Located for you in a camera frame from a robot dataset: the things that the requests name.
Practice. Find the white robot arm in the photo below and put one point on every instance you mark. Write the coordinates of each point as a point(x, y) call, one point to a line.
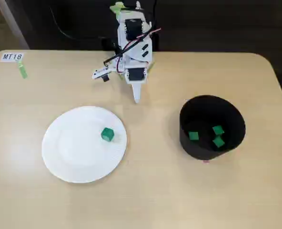
point(136, 51)

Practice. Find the black pot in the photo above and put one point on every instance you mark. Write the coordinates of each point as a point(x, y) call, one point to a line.
point(198, 150)

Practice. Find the white MT18 label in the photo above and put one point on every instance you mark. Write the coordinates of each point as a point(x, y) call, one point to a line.
point(12, 56)

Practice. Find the green tape strip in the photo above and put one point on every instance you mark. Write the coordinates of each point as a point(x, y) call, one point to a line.
point(23, 71)

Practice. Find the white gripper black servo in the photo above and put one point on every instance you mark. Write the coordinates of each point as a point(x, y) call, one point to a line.
point(135, 74)

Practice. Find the pink tape piece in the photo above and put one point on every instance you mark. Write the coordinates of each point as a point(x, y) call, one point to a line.
point(206, 161)

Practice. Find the light grey furniture leg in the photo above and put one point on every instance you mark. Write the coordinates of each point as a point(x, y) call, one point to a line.
point(12, 21)

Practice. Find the green clamp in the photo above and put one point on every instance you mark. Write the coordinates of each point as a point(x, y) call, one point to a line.
point(114, 8)

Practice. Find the green cube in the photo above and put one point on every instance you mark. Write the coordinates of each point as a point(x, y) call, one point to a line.
point(193, 136)
point(107, 134)
point(218, 130)
point(218, 142)

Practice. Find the white paper plate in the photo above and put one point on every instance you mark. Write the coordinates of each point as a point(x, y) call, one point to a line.
point(79, 152)

